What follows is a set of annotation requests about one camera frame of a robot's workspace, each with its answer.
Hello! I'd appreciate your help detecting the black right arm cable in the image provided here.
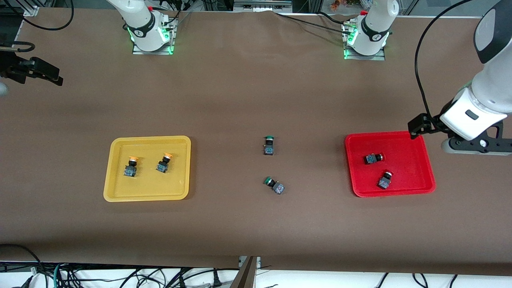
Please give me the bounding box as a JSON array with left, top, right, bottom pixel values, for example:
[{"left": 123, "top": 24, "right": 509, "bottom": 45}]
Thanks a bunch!
[{"left": 0, "top": 0, "right": 75, "bottom": 52}]

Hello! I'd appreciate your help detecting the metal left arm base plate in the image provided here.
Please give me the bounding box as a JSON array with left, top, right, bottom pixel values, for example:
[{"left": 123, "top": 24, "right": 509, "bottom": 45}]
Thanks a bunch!
[{"left": 343, "top": 22, "right": 386, "bottom": 61}]

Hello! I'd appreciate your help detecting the yellow plastic tray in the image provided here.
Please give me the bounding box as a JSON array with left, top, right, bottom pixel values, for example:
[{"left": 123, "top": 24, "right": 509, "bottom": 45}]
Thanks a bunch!
[{"left": 103, "top": 136, "right": 192, "bottom": 202}]

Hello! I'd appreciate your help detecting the thick black floor cable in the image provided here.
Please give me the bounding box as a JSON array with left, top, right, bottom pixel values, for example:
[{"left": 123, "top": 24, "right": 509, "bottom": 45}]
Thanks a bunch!
[{"left": 0, "top": 243, "right": 45, "bottom": 280}]

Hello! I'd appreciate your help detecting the brown angled beam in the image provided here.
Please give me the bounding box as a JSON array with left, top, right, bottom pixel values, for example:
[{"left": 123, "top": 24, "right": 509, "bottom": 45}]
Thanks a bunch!
[{"left": 230, "top": 256, "right": 258, "bottom": 288}]

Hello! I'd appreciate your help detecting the yellow push button switch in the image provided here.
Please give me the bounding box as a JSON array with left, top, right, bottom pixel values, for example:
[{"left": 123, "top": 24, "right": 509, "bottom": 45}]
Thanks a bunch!
[
  {"left": 156, "top": 152, "right": 173, "bottom": 174},
  {"left": 123, "top": 156, "right": 140, "bottom": 179}
]

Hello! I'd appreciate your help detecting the brown table cover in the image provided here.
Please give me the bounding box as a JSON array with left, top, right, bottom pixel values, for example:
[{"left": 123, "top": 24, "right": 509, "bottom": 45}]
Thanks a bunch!
[{"left": 0, "top": 7, "right": 512, "bottom": 276}]

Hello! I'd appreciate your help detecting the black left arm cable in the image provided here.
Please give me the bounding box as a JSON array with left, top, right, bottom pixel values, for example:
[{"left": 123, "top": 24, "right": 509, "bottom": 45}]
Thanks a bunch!
[{"left": 415, "top": 0, "right": 474, "bottom": 120}]

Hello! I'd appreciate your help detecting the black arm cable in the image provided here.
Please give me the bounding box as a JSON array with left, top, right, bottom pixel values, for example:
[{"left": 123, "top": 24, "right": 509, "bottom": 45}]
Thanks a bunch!
[
  {"left": 415, "top": 0, "right": 474, "bottom": 120},
  {"left": 0, "top": 0, "right": 75, "bottom": 52}
]

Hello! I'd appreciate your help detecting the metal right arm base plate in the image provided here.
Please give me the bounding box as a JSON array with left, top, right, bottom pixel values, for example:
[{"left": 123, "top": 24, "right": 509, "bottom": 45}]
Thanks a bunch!
[{"left": 132, "top": 16, "right": 176, "bottom": 56}]

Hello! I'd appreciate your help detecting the red plastic tray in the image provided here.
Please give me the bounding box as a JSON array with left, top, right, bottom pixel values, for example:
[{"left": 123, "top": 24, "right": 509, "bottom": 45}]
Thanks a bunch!
[{"left": 345, "top": 130, "right": 436, "bottom": 198}]

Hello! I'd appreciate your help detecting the colourful patterned object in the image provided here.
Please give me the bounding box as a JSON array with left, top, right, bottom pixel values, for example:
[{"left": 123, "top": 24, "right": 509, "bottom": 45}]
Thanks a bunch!
[{"left": 330, "top": 0, "right": 374, "bottom": 10}]

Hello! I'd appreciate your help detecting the short black table cable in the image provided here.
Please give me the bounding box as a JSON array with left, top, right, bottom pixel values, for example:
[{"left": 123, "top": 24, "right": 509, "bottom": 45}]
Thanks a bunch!
[{"left": 318, "top": 11, "right": 348, "bottom": 24}]

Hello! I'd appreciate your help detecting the long black table cable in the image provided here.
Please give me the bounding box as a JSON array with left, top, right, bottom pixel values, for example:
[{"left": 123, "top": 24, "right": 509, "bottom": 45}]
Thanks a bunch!
[{"left": 274, "top": 11, "right": 352, "bottom": 34}]

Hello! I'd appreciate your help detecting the grey metal box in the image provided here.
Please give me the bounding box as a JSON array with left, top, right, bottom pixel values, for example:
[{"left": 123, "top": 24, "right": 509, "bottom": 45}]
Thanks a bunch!
[{"left": 234, "top": 0, "right": 292, "bottom": 12}]

